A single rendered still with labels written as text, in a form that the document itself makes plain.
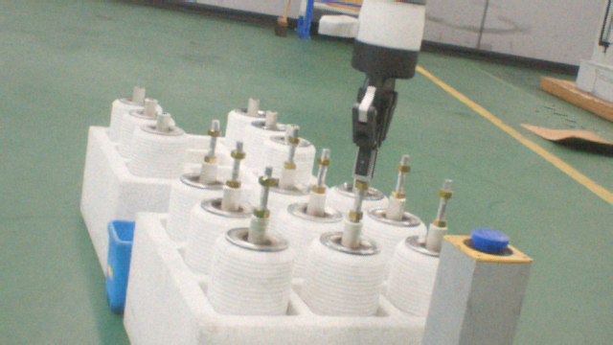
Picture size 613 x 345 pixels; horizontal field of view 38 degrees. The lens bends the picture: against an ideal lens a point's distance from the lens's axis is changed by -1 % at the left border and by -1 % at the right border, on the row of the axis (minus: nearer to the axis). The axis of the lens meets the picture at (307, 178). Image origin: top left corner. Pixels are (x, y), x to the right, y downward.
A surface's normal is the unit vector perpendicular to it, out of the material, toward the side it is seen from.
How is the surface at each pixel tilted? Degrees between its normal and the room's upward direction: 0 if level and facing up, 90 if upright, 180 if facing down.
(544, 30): 90
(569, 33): 90
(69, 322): 0
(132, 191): 90
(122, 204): 90
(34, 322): 0
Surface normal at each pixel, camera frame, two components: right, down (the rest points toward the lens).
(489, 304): 0.35, 0.28
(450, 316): -0.92, -0.07
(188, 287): 0.17, -0.96
